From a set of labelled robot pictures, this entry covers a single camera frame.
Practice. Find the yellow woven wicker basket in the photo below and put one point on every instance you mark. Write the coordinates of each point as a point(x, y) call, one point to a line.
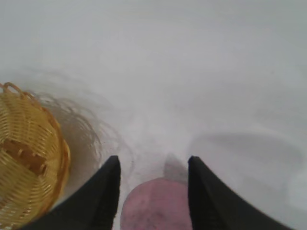
point(26, 148)

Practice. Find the pink peach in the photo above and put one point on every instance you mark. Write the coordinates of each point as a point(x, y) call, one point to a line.
point(156, 206)

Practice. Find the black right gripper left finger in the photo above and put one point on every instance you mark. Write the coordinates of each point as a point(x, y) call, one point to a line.
point(96, 203)

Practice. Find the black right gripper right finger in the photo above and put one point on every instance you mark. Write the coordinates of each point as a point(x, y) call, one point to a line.
point(211, 203)

